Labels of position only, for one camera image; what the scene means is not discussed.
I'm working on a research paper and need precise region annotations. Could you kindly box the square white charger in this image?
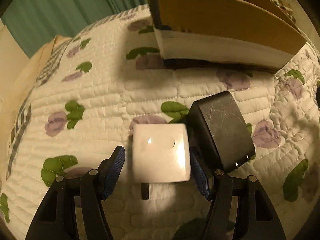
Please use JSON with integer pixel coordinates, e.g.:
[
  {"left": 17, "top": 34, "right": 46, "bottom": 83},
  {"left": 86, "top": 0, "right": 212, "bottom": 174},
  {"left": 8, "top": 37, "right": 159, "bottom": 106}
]
[{"left": 132, "top": 124, "right": 191, "bottom": 200}]

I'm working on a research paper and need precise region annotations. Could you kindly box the black power adapter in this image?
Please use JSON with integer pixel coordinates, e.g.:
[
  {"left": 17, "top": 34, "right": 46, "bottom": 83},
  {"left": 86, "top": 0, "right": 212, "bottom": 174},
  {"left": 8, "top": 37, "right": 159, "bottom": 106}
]
[{"left": 187, "top": 91, "right": 255, "bottom": 173}]

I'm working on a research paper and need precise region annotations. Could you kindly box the beige pillow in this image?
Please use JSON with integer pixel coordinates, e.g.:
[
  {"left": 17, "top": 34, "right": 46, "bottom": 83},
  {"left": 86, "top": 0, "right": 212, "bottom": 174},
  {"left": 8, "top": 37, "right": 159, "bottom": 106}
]
[{"left": 1, "top": 35, "right": 71, "bottom": 181}]

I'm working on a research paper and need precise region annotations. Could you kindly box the floral quilted bedspread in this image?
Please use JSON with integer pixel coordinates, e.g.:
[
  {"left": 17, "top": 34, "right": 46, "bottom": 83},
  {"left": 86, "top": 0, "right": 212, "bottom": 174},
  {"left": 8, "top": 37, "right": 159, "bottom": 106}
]
[{"left": 1, "top": 5, "right": 319, "bottom": 239}]

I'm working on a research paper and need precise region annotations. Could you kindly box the brown cardboard box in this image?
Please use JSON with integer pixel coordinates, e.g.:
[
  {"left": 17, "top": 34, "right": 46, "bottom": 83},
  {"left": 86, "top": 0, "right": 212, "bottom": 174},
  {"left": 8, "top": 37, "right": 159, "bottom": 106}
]
[{"left": 148, "top": 0, "right": 306, "bottom": 70}]

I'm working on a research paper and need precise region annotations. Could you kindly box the teal curtain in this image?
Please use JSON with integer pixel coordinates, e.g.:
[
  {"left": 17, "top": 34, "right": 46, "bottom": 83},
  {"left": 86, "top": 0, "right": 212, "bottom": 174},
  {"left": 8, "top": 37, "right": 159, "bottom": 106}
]
[{"left": 1, "top": 0, "right": 147, "bottom": 57}]

